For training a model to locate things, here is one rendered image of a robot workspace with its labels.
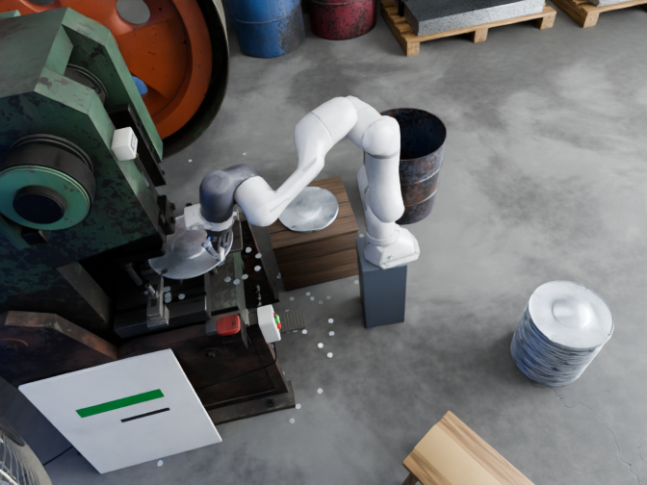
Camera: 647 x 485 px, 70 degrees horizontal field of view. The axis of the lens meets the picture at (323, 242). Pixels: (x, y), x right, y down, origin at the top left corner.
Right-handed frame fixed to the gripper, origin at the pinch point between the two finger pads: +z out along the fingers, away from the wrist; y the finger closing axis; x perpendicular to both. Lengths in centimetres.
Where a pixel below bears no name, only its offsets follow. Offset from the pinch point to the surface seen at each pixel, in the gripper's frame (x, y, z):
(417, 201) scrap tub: -43, 106, 54
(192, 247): 10.6, -0.9, 7.0
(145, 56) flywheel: 50, 29, -30
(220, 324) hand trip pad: -15.0, -18.2, 1.1
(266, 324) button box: -24.1, -6.7, 12.9
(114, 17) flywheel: 57, 26, -41
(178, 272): 8.0, -10.6, 6.7
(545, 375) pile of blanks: -124, 48, 36
